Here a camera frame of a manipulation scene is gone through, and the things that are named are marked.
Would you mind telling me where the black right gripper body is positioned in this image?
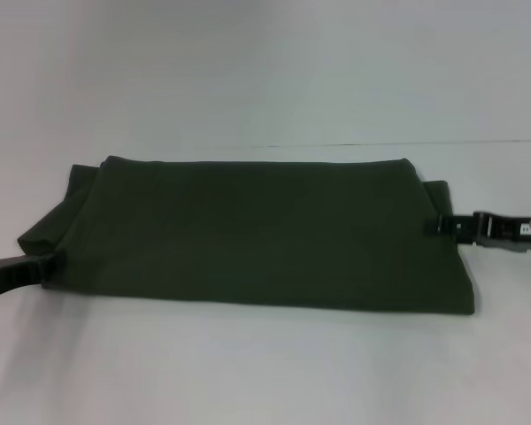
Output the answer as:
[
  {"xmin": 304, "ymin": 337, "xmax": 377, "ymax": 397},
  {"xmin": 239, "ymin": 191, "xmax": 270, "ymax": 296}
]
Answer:
[{"xmin": 444, "ymin": 211, "xmax": 531, "ymax": 254}]

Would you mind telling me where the dark green shirt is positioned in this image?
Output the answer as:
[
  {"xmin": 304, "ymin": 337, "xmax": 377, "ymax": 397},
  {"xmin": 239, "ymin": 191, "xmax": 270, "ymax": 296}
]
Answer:
[{"xmin": 16, "ymin": 154, "xmax": 477, "ymax": 318}]

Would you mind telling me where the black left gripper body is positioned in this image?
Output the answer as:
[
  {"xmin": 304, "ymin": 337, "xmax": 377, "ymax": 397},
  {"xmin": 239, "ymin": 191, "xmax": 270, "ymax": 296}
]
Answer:
[{"xmin": 0, "ymin": 255, "xmax": 43, "ymax": 305}]

